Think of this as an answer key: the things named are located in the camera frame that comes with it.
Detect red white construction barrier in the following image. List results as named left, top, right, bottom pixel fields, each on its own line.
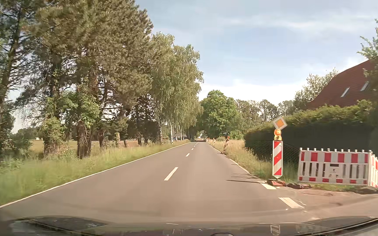
left=297, top=147, right=378, bottom=189

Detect grass verge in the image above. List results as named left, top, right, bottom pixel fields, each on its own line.
left=0, top=139, right=191, bottom=206
left=208, top=139, right=378, bottom=194

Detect row of trees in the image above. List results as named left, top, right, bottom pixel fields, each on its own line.
left=0, top=0, right=204, bottom=161

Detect field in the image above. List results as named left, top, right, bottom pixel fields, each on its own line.
left=28, top=139, right=163, bottom=154

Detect green hedge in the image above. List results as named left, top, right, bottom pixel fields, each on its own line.
left=244, top=100, right=375, bottom=161

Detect car's own bonnet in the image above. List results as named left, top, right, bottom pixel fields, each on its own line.
left=7, top=210, right=378, bottom=236

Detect grey asphalt road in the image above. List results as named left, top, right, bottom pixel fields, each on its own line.
left=0, top=141, right=378, bottom=227

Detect road markings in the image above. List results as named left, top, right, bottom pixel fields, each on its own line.
left=0, top=142, right=305, bottom=210

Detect group of trees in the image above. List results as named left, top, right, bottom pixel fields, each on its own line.
left=189, top=90, right=296, bottom=140

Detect yellow diamond road sign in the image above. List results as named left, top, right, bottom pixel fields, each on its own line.
left=272, top=116, right=288, bottom=131

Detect red roofed building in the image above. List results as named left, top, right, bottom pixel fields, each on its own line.
left=305, top=59, right=378, bottom=110

